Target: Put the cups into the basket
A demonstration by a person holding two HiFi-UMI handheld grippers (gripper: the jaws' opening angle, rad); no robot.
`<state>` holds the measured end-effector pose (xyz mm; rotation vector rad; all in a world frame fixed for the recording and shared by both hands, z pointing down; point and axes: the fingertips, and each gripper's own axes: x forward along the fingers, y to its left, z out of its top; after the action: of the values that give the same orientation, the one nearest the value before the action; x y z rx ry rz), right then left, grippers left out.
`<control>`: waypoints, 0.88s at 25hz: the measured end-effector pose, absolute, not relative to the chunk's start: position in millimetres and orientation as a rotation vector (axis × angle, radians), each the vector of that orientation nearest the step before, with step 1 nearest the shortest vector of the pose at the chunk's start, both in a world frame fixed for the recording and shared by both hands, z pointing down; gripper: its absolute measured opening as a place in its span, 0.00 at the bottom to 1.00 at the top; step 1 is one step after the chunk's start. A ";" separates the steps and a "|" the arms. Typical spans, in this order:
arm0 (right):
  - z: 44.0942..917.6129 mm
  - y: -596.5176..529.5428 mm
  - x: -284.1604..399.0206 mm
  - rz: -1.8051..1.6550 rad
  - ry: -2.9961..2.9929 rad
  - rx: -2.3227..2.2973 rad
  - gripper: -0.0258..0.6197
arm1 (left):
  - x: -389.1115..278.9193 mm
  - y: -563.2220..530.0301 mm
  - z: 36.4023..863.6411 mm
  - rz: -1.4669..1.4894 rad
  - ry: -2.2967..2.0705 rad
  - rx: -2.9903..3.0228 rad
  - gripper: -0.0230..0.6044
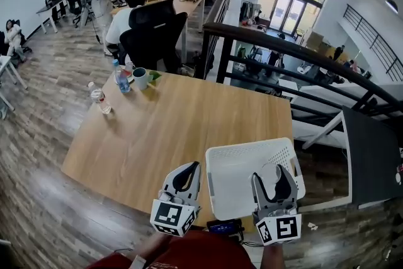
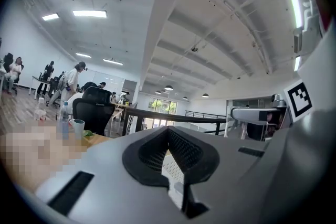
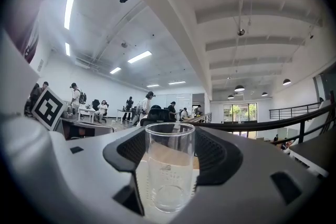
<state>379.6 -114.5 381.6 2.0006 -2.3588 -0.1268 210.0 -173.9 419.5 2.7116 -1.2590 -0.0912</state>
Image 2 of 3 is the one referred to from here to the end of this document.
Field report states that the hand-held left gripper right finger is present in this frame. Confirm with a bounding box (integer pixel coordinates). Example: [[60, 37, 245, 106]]
[[167, 125, 285, 220]]

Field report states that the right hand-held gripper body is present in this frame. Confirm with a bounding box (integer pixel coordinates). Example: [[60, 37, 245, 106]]
[[270, 80, 313, 124]]

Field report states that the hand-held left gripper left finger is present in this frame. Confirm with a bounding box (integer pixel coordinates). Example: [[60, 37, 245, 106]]
[[34, 125, 190, 224]]

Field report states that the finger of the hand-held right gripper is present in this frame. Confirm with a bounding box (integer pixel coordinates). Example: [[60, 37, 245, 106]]
[[230, 107, 286, 125]]

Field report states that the black balcony railing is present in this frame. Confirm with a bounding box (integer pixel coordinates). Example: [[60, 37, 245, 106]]
[[184, 110, 228, 121]]

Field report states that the white mug teal inside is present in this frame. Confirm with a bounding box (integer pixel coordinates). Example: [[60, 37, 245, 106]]
[[72, 119, 86, 141]]

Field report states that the black office chair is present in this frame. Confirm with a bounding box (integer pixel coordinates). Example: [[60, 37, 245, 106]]
[[71, 86, 117, 137]]

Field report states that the wooden office desk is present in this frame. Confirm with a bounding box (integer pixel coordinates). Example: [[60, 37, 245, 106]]
[[106, 101, 124, 137]]

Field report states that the blue label water bottle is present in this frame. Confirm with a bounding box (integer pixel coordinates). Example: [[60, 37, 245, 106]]
[[58, 101, 70, 140]]

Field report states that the black metal railing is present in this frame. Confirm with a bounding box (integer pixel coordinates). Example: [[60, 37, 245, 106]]
[[121, 108, 228, 137]]

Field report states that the white ceiling pipe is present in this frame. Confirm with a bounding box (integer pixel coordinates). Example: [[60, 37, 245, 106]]
[[293, 0, 322, 55]]

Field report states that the grey office desk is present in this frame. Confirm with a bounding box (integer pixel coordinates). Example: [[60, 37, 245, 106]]
[[31, 75, 53, 100]]

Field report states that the large glass window wall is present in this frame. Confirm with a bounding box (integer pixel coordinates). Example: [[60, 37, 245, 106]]
[[148, 98, 179, 130]]

